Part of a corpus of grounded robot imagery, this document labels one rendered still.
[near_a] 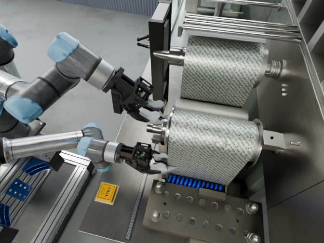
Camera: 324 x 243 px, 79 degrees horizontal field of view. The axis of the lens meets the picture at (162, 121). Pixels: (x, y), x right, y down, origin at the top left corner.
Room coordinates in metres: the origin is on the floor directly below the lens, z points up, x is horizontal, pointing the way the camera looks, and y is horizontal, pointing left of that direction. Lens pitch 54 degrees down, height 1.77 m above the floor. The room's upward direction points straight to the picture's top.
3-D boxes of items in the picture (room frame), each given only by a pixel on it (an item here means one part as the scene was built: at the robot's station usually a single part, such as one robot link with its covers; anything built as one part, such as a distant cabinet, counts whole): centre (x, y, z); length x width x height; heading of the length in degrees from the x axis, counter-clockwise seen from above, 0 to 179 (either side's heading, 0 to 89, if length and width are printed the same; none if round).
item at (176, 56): (0.60, -0.06, 1.33); 0.06 x 0.06 x 0.06; 78
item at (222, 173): (0.26, -0.13, 1.11); 0.23 x 0.01 x 0.18; 78
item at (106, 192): (0.24, 0.24, 0.91); 0.07 x 0.07 x 0.02; 78
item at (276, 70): (0.53, -0.37, 1.33); 0.07 x 0.07 x 0.07; 78
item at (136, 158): (0.32, 0.10, 1.12); 0.12 x 0.08 x 0.09; 78
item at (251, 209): (0.15, -0.31, 1.05); 0.04 x 0.04 x 0.04
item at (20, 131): (0.61, 0.84, 0.87); 0.15 x 0.15 x 0.10
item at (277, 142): (0.29, -0.32, 1.28); 0.06 x 0.05 x 0.02; 78
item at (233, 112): (0.44, -0.17, 1.17); 0.26 x 0.12 x 0.12; 78
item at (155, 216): (0.13, 0.02, 1.05); 0.04 x 0.04 x 0.04
